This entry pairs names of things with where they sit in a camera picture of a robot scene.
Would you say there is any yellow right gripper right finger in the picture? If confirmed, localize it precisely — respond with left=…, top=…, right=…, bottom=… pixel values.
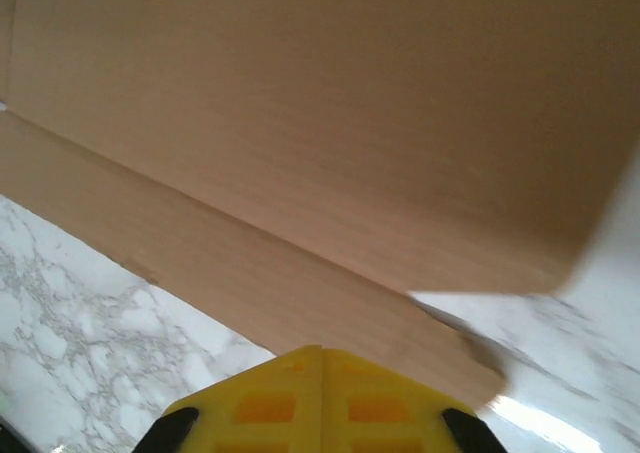
left=321, top=347, right=501, bottom=453

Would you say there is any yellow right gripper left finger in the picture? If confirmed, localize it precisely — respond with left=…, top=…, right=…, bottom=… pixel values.
left=134, top=344, right=323, bottom=453

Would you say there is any brown cardboard box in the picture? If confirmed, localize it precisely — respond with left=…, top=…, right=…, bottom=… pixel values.
left=0, top=0, right=640, bottom=410

